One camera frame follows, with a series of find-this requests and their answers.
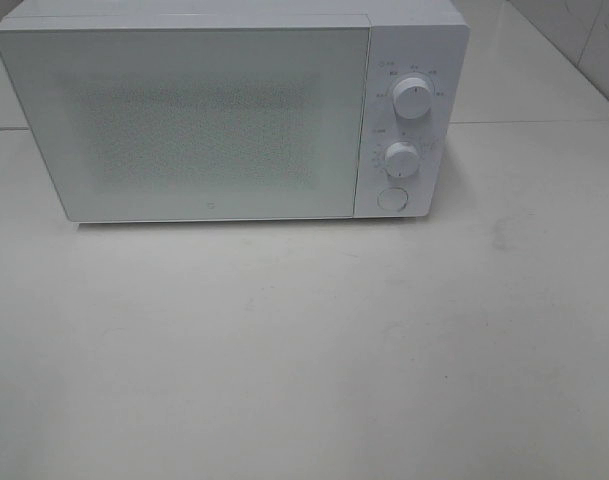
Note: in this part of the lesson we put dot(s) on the round white door release button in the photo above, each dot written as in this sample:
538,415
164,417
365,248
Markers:
393,199

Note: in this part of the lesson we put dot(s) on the white timer knob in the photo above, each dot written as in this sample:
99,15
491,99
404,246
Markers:
401,160

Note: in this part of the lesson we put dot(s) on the white microwave door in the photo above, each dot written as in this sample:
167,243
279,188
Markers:
194,125

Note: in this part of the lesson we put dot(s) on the upper white power knob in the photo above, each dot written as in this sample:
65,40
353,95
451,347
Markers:
412,97

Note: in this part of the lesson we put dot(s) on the white microwave oven body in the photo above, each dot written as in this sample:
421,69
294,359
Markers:
424,38

